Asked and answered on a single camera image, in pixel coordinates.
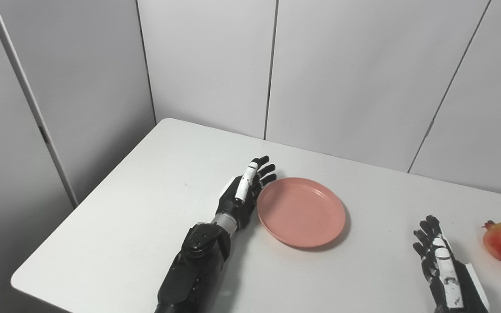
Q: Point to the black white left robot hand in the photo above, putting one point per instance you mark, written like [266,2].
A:
[237,200]

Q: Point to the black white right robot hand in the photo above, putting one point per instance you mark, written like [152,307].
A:
[450,287]

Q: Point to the pink round plate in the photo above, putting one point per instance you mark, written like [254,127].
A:
[302,213]

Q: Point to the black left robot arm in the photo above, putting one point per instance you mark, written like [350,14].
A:
[194,274]

